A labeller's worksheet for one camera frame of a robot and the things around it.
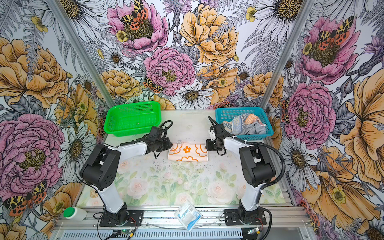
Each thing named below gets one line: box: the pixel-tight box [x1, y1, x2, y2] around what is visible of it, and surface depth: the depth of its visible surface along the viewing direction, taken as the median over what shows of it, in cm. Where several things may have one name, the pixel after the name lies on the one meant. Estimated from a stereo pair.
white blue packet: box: [174, 199, 203, 233], surface depth 76 cm
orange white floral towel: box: [167, 143, 209, 162], surface depth 99 cm
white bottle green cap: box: [63, 206, 87, 221], surface depth 70 cm
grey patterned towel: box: [222, 113, 266, 136], surface depth 106 cm
